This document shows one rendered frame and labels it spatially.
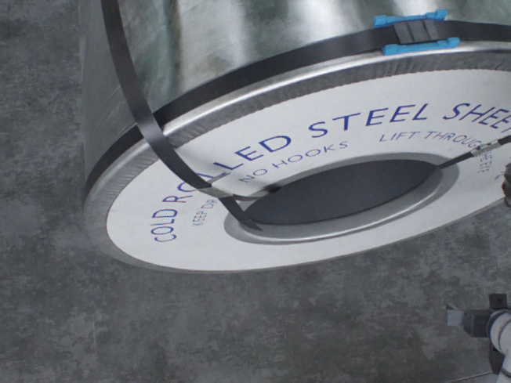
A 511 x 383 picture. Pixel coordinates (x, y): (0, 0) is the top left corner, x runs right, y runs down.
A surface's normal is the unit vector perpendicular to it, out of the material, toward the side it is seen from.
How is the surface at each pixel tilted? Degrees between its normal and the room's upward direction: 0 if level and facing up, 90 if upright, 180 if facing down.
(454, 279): 0
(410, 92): 90
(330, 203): 11
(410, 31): 2
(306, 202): 5
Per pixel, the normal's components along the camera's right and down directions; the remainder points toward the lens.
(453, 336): 0.07, -0.37
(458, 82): 0.18, 0.92
